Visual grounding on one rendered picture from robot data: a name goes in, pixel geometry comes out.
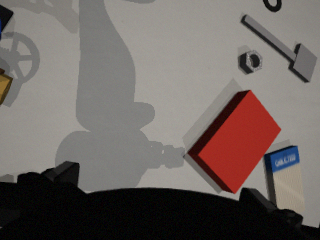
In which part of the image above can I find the red box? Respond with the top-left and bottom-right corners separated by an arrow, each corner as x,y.
187,90 -> 281,194

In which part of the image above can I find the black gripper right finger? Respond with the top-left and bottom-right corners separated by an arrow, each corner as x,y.
239,187 -> 320,240

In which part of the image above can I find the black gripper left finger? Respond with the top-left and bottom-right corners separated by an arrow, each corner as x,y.
0,161 -> 86,227

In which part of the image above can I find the dark grey hex nut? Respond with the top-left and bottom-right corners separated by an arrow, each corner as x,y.
240,50 -> 263,74

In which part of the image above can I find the black rubber washer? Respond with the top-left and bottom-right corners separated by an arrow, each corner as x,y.
263,0 -> 282,12

